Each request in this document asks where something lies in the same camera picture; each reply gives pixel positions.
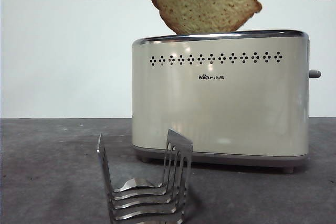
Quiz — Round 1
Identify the brown crusted bread slice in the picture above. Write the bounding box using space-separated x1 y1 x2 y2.
149 0 263 36

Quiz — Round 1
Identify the cream metal toaster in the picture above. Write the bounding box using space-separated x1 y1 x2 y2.
132 28 311 174

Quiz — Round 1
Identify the steel bread rack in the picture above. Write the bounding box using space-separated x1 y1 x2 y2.
96 129 195 224

